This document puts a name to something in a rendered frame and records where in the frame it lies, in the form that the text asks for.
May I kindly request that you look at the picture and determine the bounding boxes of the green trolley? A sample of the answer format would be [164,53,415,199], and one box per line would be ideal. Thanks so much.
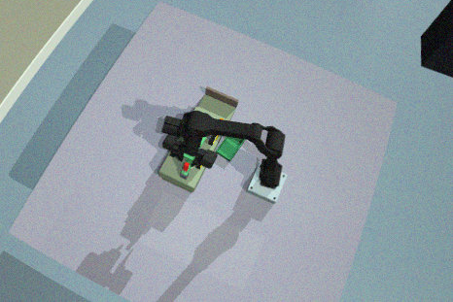
[169,134,218,176]

